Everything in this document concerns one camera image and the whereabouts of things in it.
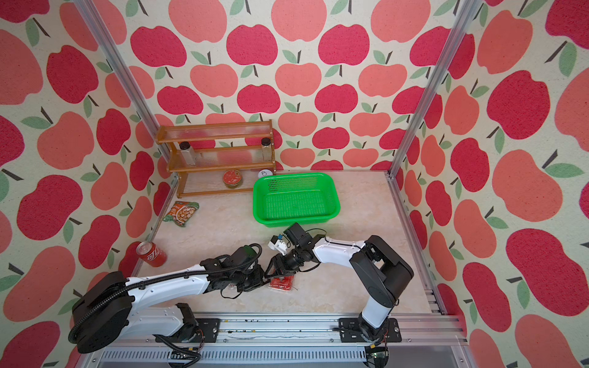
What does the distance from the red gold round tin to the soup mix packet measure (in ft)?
0.59

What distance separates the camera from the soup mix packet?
1.02m

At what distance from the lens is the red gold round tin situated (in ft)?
3.80
